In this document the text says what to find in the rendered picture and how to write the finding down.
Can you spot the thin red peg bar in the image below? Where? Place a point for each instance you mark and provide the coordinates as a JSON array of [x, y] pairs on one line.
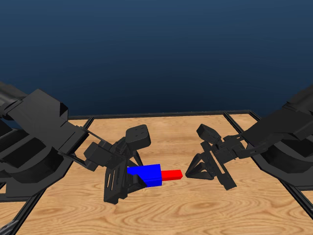
[[171, 175]]

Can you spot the blue hollow socket block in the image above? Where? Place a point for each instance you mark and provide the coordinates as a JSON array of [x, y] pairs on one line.
[[151, 175]]

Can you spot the black table frame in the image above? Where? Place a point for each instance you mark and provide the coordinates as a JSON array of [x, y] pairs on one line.
[[159, 114]]

